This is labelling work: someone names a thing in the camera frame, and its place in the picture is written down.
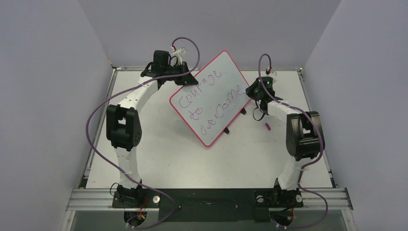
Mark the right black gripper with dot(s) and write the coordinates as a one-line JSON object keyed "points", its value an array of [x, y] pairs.
{"points": [[252, 92]]}

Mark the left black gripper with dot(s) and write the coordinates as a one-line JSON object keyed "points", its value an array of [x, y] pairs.
{"points": [[187, 80]]}

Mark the pink framed whiteboard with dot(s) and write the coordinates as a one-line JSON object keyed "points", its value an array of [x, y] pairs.
{"points": [[209, 107]]}

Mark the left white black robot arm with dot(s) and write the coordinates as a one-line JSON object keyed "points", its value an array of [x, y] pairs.
{"points": [[123, 128]]}

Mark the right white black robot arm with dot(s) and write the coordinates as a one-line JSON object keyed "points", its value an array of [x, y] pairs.
{"points": [[304, 142]]}

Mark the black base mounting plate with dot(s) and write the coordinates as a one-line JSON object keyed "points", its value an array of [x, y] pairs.
{"points": [[208, 205]]}

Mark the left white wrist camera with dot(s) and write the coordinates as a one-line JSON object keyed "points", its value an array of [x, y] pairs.
{"points": [[180, 52]]}

